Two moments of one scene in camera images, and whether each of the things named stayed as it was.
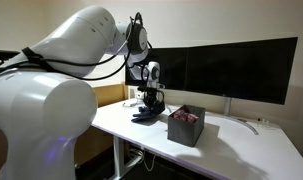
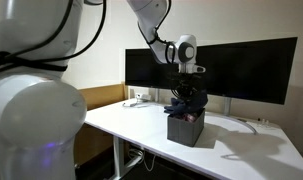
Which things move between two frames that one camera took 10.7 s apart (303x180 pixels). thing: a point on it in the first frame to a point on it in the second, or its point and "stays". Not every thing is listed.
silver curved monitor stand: [227, 113] stays
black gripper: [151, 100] to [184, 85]
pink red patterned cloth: [180, 114] stays
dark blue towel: [144, 116] to [197, 102]
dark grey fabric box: [182, 131] stays
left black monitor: [256, 70] stays
